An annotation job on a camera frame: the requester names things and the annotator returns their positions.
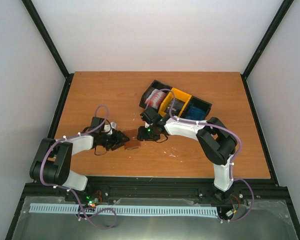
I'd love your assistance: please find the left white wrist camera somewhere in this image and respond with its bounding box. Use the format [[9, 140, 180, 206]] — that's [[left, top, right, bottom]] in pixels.
[[104, 121, 117, 135]]

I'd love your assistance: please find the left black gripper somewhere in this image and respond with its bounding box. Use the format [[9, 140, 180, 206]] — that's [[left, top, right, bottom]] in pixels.
[[99, 130, 130, 151]]

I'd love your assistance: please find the purple cable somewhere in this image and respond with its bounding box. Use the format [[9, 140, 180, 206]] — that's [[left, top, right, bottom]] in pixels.
[[144, 88, 255, 224], [38, 104, 118, 230]]

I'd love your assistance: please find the black bin with red cards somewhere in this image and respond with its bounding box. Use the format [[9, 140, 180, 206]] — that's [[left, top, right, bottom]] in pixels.
[[139, 80, 172, 112]]

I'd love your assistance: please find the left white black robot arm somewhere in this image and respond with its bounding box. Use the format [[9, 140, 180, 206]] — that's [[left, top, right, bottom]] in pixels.
[[29, 116, 130, 202]]

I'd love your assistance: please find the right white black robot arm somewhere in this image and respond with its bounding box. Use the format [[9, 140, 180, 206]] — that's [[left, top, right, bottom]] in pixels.
[[137, 113, 240, 194]]

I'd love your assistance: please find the black aluminium frame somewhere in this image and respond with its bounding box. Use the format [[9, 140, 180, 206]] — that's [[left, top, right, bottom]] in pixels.
[[5, 0, 300, 240]]

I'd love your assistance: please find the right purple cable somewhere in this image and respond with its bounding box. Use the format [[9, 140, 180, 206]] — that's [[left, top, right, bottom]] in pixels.
[[144, 88, 255, 224]]

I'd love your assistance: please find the blue card stack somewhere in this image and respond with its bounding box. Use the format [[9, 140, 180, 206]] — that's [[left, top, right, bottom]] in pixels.
[[184, 105, 206, 121]]

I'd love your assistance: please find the red white card stack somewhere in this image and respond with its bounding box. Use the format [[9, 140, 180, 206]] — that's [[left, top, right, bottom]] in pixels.
[[145, 89, 167, 109]]

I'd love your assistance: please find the yellow card bin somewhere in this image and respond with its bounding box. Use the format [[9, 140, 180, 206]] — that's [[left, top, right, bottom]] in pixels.
[[158, 87, 192, 117]]

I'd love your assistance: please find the right electronics connector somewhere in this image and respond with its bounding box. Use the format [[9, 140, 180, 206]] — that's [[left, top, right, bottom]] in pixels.
[[225, 194, 243, 220]]

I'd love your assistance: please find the light blue cable duct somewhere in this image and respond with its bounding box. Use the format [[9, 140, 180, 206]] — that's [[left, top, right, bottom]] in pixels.
[[28, 203, 218, 218]]

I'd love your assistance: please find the black bin with blue cards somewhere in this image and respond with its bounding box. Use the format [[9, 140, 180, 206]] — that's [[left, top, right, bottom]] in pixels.
[[181, 96, 212, 121]]

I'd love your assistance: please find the left electronics board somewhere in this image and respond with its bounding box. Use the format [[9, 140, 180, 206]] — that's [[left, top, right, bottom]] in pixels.
[[86, 190, 103, 207]]

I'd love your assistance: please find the brown leather card holder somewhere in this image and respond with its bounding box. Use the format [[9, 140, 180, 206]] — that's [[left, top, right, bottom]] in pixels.
[[123, 129, 141, 151]]

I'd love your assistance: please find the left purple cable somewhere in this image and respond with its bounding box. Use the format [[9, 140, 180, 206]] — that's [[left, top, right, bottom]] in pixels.
[[38, 104, 118, 230]]

